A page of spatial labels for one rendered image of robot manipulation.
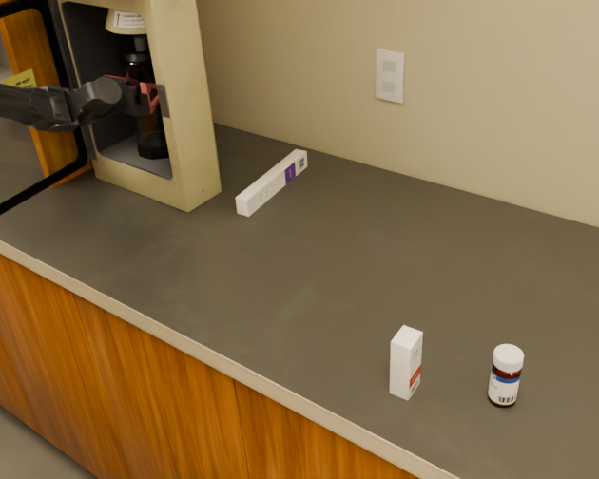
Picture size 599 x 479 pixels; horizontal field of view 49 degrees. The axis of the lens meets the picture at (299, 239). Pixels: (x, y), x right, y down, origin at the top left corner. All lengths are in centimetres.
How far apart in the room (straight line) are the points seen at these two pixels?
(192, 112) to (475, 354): 76
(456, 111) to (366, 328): 58
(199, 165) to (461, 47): 61
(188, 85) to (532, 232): 76
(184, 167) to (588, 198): 84
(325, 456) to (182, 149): 69
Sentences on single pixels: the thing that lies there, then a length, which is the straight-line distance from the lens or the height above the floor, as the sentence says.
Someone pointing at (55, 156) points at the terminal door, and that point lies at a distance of 161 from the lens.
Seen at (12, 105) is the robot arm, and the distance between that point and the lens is 131.
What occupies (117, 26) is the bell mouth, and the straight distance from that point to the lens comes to 145.
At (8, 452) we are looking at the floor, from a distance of 242.
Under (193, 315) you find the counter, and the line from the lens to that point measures 120.
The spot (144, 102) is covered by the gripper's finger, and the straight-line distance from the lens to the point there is 147.
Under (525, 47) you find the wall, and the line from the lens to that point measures 140.
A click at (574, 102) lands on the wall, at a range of 141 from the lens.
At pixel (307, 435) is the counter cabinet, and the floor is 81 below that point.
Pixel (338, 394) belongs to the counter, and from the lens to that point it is 103.
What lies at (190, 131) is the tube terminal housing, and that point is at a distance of 144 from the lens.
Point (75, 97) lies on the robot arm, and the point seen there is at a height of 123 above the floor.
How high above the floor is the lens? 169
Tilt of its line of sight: 34 degrees down
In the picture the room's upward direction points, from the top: 4 degrees counter-clockwise
